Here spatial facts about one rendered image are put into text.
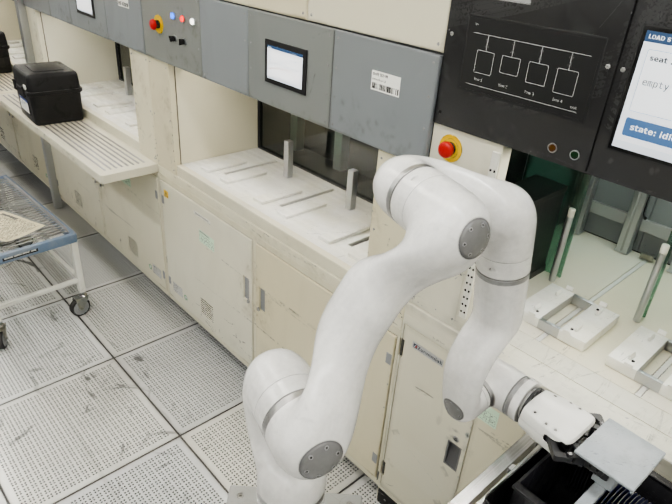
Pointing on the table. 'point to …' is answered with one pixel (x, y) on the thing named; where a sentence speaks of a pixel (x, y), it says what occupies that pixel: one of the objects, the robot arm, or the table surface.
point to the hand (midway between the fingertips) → (610, 458)
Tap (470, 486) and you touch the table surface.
